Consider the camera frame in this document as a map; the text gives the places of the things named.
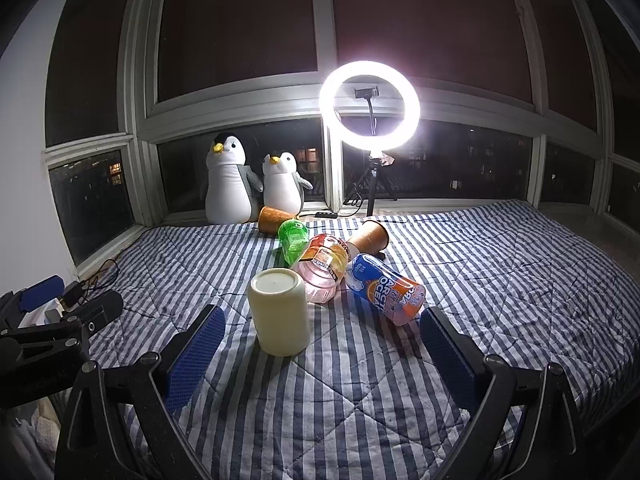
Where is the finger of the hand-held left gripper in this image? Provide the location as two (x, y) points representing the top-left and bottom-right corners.
(0, 290), (124, 403)
(0, 274), (67, 331)

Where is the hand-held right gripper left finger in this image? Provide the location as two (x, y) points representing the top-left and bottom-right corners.
(54, 304), (227, 480)

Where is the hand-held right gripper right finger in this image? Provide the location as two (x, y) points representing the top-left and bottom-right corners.
(419, 306), (587, 480)

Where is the cream cup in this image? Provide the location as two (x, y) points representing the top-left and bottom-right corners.
(247, 267), (312, 357)

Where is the brown paper cup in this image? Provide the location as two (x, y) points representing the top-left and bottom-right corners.
(345, 220), (390, 257)
(257, 206), (301, 235)

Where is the black power adapter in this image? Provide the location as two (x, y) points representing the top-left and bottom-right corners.
(61, 281), (87, 307)

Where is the striped blanket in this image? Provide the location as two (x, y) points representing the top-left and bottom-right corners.
(50, 200), (640, 480)

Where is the blue and orange plastic bottle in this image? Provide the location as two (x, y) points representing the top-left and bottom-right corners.
(346, 254), (427, 327)

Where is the white cloth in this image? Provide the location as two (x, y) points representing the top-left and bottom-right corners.
(0, 400), (62, 480)

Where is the pink plastic bottle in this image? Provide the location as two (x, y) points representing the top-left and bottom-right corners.
(292, 233), (351, 304)

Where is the green plastic bottle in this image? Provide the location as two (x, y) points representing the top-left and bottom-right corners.
(277, 219), (311, 267)

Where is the large penguin plush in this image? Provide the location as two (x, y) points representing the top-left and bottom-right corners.
(200, 132), (264, 225)

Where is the black tripod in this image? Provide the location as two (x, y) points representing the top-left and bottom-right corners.
(345, 151), (399, 219)

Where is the small penguin plush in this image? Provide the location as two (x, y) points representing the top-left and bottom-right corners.
(261, 151), (314, 221)

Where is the phone holder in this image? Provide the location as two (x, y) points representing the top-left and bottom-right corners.
(353, 86), (381, 137)

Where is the black cable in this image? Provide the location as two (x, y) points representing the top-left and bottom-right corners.
(77, 258), (122, 295)

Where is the white window frame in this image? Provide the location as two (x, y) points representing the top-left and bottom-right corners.
(40, 0), (640, 272)

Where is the ring light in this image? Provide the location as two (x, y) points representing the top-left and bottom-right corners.
(320, 60), (421, 152)

